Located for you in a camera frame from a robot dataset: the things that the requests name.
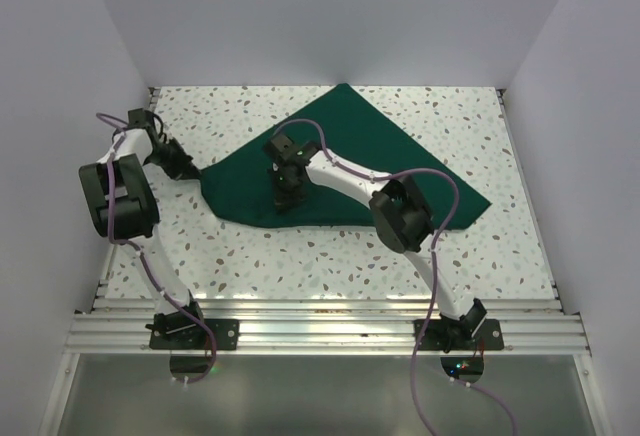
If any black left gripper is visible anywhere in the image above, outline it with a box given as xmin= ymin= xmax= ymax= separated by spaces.
xmin=145 ymin=137 xmax=204 ymax=181

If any green surgical cloth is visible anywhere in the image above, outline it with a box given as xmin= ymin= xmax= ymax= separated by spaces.
xmin=199 ymin=83 xmax=491 ymax=232

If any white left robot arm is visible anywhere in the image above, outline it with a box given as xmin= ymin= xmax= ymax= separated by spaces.
xmin=79 ymin=108 xmax=210 ymax=349

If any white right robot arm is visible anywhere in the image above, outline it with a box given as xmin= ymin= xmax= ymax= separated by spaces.
xmin=263 ymin=132 xmax=487 ymax=349

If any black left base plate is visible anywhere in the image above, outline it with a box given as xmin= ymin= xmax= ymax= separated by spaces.
xmin=145 ymin=318 xmax=240 ymax=351

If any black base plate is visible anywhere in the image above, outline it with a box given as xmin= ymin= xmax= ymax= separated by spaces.
xmin=145 ymin=318 xmax=240 ymax=351
xmin=418 ymin=319 xmax=505 ymax=353

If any aluminium rail frame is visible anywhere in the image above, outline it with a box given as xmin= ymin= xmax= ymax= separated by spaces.
xmin=64 ymin=86 xmax=586 ymax=357

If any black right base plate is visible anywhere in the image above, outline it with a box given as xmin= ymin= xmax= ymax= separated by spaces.
xmin=418 ymin=319 xmax=505 ymax=353

